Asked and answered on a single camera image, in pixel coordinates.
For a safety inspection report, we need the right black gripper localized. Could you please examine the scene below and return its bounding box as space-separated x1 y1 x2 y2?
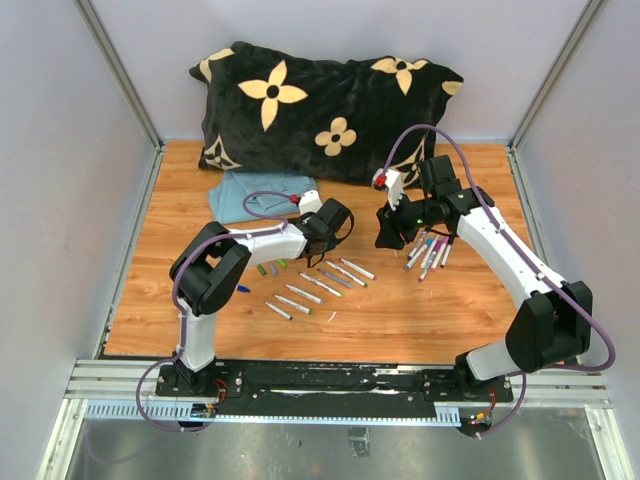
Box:
375 190 436 250

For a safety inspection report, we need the grey marker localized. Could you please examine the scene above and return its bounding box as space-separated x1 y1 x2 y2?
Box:
317 269 353 289

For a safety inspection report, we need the light blue capped marker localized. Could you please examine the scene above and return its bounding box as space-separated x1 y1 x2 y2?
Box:
285 284 324 305

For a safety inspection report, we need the green capped white marker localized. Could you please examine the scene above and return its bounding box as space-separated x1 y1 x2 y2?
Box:
274 295 313 315

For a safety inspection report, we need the blue capped white marker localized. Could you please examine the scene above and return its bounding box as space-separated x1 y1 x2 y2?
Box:
264 301 293 321

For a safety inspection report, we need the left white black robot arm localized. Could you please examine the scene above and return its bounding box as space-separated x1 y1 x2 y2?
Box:
170 198 355 396

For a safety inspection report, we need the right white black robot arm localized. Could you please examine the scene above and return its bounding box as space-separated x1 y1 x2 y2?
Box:
372 156 593 400

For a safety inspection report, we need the dark blue tipped pen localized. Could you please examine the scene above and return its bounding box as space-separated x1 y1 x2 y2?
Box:
412 227 430 248

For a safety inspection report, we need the purple capped pen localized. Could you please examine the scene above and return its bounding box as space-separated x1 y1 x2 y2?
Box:
418 235 449 282

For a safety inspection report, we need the sky blue capped marker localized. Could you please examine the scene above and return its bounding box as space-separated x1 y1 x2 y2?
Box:
405 238 433 270

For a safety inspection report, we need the light blue folded cloth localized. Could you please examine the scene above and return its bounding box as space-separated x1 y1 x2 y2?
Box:
208 171 317 225

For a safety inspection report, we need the black floral pillow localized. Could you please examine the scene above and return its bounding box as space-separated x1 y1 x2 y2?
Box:
189 41 464 189

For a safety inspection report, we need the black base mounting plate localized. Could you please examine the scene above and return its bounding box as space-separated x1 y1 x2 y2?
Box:
155 359 514 422

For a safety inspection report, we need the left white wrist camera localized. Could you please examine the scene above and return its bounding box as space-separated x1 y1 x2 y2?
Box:
298 190 322 215

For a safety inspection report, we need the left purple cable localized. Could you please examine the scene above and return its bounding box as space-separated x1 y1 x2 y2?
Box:
135 189 301 434

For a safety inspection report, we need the purple cable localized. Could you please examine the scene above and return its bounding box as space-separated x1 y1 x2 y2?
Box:
135 189 301 434
374 123 617 441

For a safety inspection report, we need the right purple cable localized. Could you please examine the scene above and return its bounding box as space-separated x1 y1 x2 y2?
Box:
374 123 617 441

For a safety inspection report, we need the aluminium frame rail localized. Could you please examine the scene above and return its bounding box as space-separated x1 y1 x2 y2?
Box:
72 0 164 150

